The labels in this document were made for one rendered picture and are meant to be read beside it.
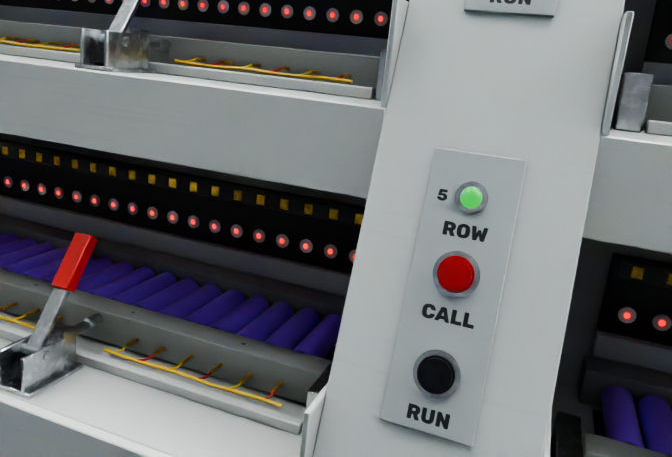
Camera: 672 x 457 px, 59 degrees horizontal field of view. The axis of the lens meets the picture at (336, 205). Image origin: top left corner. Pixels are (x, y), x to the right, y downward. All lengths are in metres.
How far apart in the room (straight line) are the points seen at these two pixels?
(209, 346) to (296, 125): 0.15
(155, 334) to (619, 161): 0.28
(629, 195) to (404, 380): 0.12
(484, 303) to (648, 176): 0.09
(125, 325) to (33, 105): 0.15
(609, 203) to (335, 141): 0.13
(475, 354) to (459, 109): 0.11
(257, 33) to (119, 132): 0.20
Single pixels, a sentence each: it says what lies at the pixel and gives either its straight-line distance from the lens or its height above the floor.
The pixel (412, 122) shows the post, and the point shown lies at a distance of 0.28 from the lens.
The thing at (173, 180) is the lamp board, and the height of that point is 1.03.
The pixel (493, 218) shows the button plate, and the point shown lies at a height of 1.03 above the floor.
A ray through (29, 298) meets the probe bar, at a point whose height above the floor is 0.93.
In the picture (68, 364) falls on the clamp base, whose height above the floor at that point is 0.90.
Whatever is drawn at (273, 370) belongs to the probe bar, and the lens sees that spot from 0.36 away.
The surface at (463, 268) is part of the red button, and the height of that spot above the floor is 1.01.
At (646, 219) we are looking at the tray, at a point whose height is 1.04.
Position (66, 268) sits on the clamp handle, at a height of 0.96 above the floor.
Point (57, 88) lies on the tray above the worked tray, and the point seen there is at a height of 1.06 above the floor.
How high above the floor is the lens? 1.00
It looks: 5 degrees up
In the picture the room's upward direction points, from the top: 12 degrees clockwise
